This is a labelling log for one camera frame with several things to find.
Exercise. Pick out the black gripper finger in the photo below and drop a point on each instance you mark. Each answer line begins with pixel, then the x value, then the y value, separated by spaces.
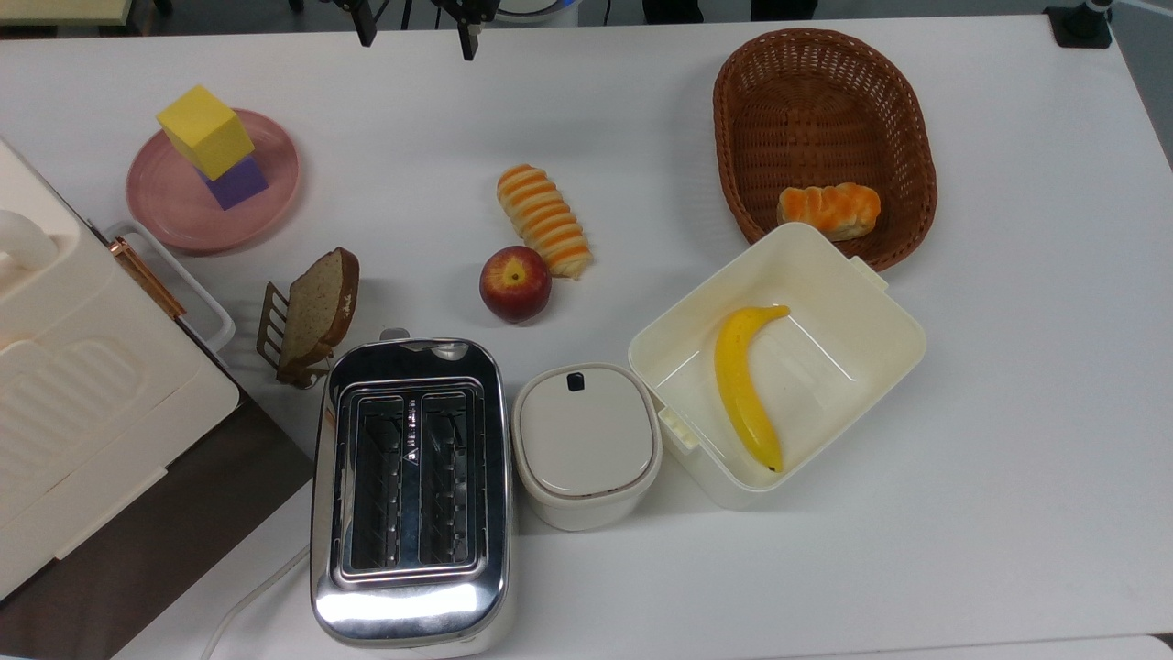
pixel 468 37
pixel 363 24

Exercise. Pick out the yellow foam cube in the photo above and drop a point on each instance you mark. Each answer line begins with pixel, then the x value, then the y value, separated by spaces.
pixel 203 128

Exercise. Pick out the purple foam cube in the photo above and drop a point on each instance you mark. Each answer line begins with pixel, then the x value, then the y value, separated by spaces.
pixel 240 183

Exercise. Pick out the orange striped bread loaf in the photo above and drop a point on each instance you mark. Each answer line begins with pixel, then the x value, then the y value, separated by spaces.
pixel 545 220

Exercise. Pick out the red apple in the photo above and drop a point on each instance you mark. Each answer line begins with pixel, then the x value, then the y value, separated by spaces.
pixel 515 286

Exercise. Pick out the pink plate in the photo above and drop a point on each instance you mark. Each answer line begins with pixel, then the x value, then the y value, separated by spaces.
pixel 174 215

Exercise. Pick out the brown bread slice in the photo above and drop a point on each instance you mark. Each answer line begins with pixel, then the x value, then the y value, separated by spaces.
pixel 316 307

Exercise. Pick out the bronze toast rack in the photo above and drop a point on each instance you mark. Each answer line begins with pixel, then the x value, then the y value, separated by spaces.
pixel 269 321

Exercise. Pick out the brown wicker basket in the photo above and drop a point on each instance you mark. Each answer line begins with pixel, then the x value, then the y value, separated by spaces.
pixel 806 110

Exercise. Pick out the orange glazed bread roll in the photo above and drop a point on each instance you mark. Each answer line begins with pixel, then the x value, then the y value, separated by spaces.
pixel 829 211

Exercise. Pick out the small white lidded bin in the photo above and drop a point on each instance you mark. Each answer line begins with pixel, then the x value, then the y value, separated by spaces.
pixel 586 440

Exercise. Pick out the yellow banana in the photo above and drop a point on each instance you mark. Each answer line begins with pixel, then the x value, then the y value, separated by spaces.
pixel 738 385

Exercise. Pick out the cream plastic cabinet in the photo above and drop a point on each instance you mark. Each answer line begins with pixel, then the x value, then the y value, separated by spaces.
pixel 73 412

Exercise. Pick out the cream plastic box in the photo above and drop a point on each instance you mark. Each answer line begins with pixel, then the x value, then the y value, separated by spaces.
pixel 825 367

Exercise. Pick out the brown drawer unit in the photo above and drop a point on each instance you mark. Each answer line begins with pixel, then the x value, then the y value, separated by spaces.
pixel 183 513

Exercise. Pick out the chrome cream toaster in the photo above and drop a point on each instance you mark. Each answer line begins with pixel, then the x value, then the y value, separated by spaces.
pixel 412 614

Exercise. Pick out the black table clamp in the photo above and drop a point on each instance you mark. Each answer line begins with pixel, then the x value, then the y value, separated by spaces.
pixel 1077 27

